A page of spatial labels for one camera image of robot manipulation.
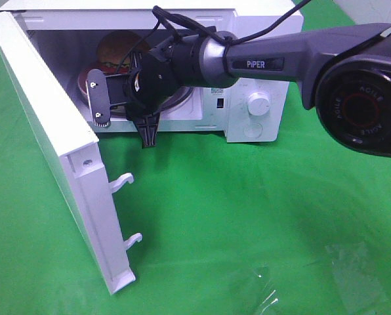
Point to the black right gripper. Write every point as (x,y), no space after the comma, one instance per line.
(151,81)

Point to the pink speckled plate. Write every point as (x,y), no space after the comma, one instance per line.
(107,68)

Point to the burger with lettuce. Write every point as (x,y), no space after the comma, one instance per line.
(112,48)

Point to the white microwave door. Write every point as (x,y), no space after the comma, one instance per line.
(71,149)

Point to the round microwave door button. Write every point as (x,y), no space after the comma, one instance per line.
(253,130)

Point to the white microwave knob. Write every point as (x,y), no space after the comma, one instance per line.
(258,104)

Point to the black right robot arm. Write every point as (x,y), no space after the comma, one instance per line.
(344,73)

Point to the white microwave oven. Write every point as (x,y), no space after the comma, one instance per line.
(51,45)

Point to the clear tape patch front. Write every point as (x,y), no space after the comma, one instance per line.
(252,291)

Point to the clear tape patch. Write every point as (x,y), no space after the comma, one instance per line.
(252,291)
(354,275)

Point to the clear tape patch right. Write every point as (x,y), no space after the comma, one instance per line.
(354,275)

